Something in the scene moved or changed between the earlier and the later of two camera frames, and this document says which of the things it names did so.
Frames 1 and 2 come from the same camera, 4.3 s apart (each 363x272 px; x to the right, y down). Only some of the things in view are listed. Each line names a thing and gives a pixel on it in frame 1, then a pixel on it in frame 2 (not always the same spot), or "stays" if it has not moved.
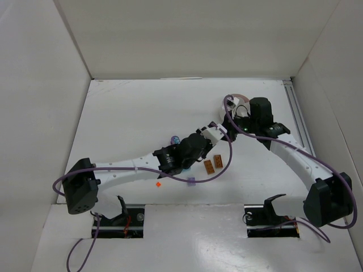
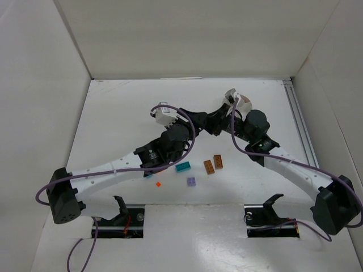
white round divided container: (242, 109) stays
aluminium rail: (298, 117) stays
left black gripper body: (205, 142) -> (191, 119)
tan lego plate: (209, 167) stays
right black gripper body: (231, 131) -> (224, 118)
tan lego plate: (218, 161) stays
